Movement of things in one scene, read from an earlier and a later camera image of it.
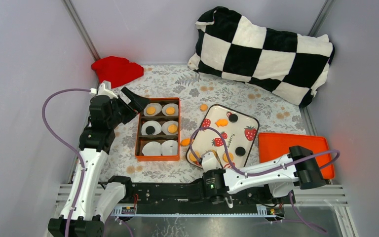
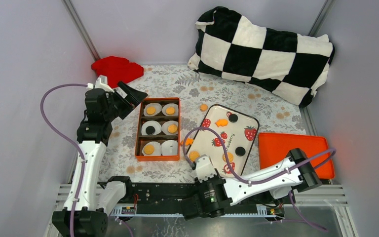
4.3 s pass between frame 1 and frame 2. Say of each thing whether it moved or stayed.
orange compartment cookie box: stayed
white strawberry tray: stayed
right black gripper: moved
